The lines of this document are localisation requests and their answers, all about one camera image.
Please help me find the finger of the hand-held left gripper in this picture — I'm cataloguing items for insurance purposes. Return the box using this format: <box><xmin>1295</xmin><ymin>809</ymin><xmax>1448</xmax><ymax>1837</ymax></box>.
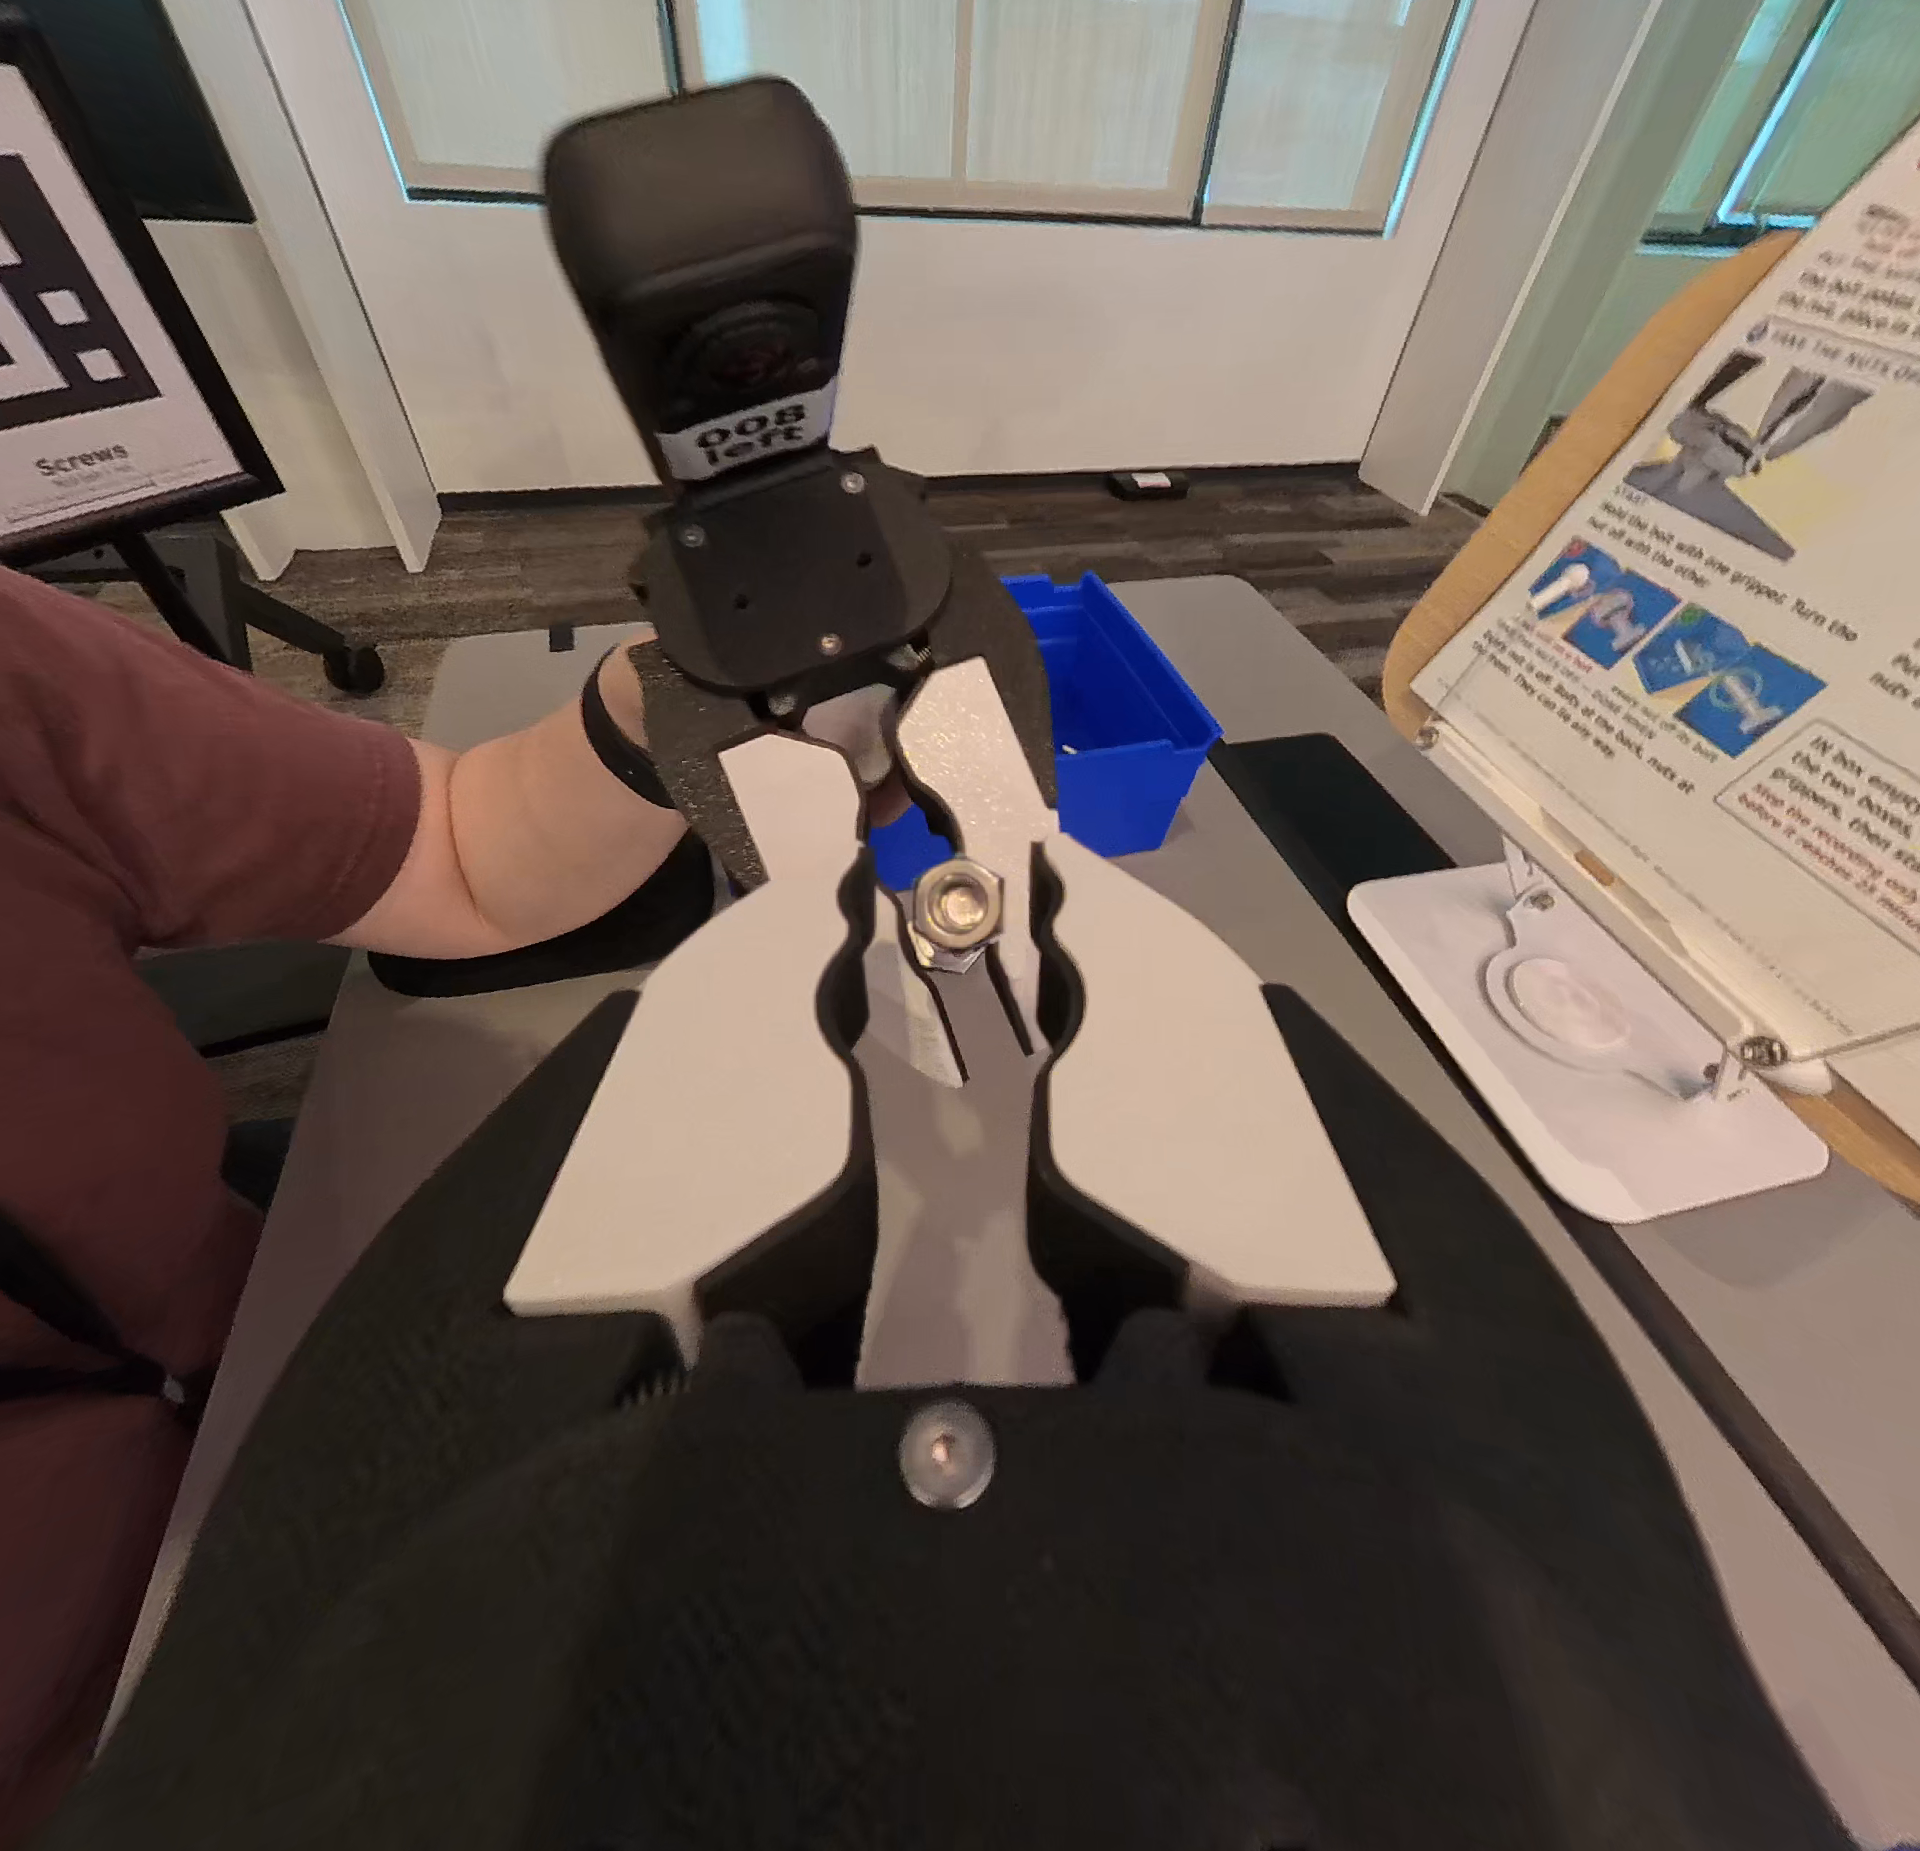
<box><xmin>895</xmin><ymin>655</ymin><xmax>1062</xmax><ymax>1057</ymax></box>
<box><xmin>717</xmin><ymin>733</ymin><xmax>974</xmax><ymax>1091</ymax></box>

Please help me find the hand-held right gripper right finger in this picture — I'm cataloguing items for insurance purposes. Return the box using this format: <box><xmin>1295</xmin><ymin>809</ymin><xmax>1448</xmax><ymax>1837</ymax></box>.
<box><xmin>1026</xmin><ymin>843</ymin><xmax>1401</xmax><ymax>1385</ymax></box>

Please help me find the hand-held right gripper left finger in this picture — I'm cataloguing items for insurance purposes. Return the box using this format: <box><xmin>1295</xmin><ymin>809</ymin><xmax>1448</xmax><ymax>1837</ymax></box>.
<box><xmin>503</xmin><ymin>843</ymin><xmax>881</xmax><ymax>1385</ymax></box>

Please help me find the blue plastic parts bin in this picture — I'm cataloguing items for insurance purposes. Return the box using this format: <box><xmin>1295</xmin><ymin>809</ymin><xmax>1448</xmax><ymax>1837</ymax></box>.
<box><xmin>871</xmin><ymin>573</ymin><xmax>1224</xmax><ymax>893</ymax></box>

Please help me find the silver hex nut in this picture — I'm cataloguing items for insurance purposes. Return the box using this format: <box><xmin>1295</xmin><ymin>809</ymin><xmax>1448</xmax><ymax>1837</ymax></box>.
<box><xmin>906</xmin><ymin>857</ymin><xmax>1002</xmax><ymax>971</ymax></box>

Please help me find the silver hex bolt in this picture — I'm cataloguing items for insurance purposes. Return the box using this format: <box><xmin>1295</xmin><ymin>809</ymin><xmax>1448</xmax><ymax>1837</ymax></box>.
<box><xmin>918</xmin><ymin>879</ymin><xmax>993</xmax><ymax>977</ymax></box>

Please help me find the person's left forearm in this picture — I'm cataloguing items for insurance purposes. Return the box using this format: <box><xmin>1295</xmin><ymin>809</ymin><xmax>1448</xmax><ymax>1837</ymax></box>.
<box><xmin>322</xmin><ymin>651</ymin><xmax>723</xmax><ymax>959</ymax></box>

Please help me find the person's left hand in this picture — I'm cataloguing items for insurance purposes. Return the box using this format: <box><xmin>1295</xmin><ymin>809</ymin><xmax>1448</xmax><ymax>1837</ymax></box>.
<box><xmin>584</xmin><ymin>639</ymin><xmax>711</xmax><ymax>865</ymax></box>

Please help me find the black chair armrest pad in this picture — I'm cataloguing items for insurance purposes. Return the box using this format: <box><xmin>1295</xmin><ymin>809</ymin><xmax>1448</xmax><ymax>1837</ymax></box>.
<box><xmin>366</xmin><ymin>831</ymin><xmax>721</xmax><ymax>1001</ymax></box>

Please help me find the large grid window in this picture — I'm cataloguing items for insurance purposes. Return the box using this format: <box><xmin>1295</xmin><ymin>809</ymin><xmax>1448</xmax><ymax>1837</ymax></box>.
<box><xmin>315</xmin><ymin>0</ymin><xmax>1489</xmax><ymax>234</ymax></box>

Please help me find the black sign stand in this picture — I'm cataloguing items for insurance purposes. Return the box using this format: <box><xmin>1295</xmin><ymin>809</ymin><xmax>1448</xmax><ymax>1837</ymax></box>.
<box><xmin>30</xmin><ymin>523</ymin><xmax>391</xmax><ymax>697</ymax></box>

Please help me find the black framed marker sign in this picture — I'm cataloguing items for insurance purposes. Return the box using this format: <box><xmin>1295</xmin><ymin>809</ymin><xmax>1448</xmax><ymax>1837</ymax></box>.
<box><xmin>0</xmin><ymin>14</ymin><xmax>289</xmax><ymax>563</ymax></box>

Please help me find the instruction sheet on stand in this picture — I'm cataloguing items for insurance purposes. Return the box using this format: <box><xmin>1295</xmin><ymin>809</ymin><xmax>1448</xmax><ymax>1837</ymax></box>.
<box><xmin>1347</xmin><ymin>112</ymin><xmax>1920</xmax><ymax>1225</ymax></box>

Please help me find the large black screen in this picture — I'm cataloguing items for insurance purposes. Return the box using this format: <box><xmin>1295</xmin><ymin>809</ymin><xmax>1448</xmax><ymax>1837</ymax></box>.
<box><xmin>0</xmin><ymin>0</ymin><xmax>258</xmax><ymax>226</ymax></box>

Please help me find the black lanyard strap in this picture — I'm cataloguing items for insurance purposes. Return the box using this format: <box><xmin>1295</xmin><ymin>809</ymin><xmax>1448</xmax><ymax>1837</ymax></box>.
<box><xmin>0</xmin><ymin>1213</ymin><xmax>190</xmax><ymax>1417</ymax></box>

